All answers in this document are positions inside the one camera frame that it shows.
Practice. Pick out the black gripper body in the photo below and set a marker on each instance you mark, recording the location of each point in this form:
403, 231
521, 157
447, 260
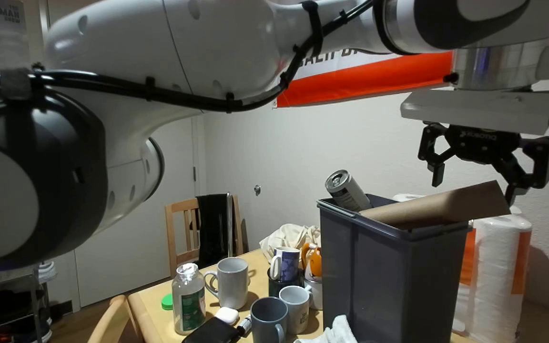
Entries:
481, 143

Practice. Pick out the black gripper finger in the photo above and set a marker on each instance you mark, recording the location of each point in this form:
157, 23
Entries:
437, 153
538, 164

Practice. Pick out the brown cardboard towel roll tube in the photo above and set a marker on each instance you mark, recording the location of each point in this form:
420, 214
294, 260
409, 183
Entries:
439, 206

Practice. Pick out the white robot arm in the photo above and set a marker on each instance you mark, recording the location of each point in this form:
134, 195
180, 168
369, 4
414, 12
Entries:
161, 44

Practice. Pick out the orange white paper towel pack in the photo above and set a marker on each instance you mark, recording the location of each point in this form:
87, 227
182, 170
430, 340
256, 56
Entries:
500, 279

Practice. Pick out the grey plastic bin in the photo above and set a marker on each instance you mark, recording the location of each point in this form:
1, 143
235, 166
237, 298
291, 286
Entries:
390, 279

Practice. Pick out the silver drink can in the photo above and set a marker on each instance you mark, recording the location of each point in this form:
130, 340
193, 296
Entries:
348, 189

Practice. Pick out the California Republic flag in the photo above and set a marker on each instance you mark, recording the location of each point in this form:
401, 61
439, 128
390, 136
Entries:
363, 79

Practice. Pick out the navy and white mug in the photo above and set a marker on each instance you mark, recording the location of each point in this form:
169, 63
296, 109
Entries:
287, 263

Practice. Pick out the white crumpled cloth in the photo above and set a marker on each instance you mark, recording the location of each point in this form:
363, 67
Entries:
338, 332

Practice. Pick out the black container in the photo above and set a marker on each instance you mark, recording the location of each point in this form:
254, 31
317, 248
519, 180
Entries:
275, 286

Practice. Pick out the small white mug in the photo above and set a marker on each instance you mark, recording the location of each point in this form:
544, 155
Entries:
294, 307

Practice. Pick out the black jacket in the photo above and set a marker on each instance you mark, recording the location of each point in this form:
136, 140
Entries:
214, 229

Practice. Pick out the dark grey mug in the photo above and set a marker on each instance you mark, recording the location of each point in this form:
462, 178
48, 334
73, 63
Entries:
270, 321

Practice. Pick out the large white mug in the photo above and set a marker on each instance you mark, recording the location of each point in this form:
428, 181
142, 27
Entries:
231, 282

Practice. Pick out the small white case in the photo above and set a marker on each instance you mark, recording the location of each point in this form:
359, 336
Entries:
228, 315

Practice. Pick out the light wooden chair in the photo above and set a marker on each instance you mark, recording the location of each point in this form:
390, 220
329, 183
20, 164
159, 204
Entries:
176, 235

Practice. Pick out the black wallet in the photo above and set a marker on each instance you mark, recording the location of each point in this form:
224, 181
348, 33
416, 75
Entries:
209, 332

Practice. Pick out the clear glass jar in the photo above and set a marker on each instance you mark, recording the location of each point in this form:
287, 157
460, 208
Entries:
190, 305

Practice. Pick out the small green lid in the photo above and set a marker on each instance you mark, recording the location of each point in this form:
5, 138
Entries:
169, 301

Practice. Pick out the curved wooden chair back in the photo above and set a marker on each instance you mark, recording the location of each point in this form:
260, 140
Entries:
113, 321

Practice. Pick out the dark equipment cart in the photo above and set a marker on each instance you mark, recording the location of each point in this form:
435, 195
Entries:
8, 311

